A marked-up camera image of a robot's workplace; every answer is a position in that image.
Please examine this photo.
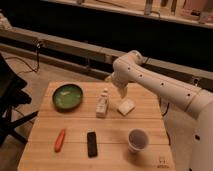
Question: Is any orange carrot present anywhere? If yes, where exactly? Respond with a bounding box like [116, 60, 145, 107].
[54, 129, 66, 152]

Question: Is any black cable on floor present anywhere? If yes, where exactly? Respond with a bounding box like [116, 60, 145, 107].
[4, 39, 45, 76]

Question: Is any green round bowl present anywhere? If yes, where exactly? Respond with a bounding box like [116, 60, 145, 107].
[52, 84, 83, 111]

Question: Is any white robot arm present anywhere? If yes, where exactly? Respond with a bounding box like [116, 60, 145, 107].
[108, 50, 213, 171]

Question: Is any black rectangular remote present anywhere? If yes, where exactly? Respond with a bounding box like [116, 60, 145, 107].
[87, 132, 98, 157]

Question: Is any white plastic bottle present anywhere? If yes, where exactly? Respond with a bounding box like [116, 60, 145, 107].
[96, 88, 109, 118]

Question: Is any white sponge block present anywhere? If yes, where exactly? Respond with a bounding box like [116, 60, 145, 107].
[117, 99, 135, 116]

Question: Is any white paper cup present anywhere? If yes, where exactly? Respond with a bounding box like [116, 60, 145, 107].
[128, 129, 149, 154]

